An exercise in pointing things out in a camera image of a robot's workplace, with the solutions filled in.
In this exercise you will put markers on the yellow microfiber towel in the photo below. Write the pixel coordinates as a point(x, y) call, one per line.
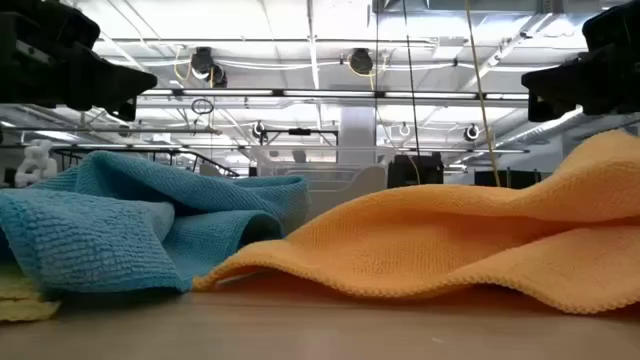
point(20, 310)

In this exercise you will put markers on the black monitor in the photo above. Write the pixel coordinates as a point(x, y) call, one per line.
point(500, 179)

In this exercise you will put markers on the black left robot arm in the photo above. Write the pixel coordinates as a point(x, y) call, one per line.
point(50, 20)

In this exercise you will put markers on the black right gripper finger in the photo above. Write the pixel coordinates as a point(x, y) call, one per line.
point(565, 82)
point(539, 111)

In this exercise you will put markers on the silver ventilation duct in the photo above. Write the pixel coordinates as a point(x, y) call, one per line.
point(550, 127)

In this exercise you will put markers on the clear plastic bin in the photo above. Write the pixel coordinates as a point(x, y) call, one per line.
point(280, 157)

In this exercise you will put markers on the white robot figure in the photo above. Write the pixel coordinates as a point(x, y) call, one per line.
point(37, 162)

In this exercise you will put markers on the orange microfiber towel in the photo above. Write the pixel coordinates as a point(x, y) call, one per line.
point(425, 240)

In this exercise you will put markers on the black keyboard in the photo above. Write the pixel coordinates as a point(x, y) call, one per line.
point(415, 172)

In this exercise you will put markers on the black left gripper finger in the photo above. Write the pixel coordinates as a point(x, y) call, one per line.
point(110, 82)
point(127, 110)

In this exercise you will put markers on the small round hanging reel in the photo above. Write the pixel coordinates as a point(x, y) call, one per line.
point(471, 133)
point(404, 130)
point(258, 131)

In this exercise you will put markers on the black overhead camera bar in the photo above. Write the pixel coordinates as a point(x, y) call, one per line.
point(300, 131)

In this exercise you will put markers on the blue microfiber towel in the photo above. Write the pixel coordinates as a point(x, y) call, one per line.
point(100, 240)

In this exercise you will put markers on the pale grey plastic bin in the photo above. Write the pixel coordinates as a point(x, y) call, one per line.
point(370, 182)

